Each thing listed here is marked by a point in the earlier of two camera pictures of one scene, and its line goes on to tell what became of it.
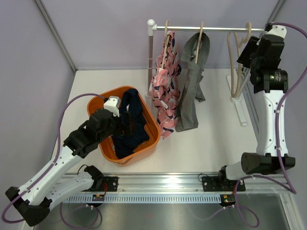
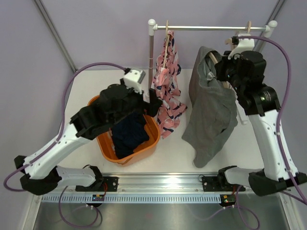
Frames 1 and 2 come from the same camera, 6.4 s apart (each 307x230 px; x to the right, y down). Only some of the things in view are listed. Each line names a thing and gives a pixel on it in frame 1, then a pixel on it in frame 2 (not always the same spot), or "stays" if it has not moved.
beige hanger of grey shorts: x=199 y=41 -> x=226 y=84
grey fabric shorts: x=187 y=117 -> x=214 y=112
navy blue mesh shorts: x=134 y=132 stays
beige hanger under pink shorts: x=167 y=37 stays
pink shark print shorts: x=164 y=92 stays
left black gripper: x=125 y=129 -> x=150 y=108
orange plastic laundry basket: x=107 y=147 stays
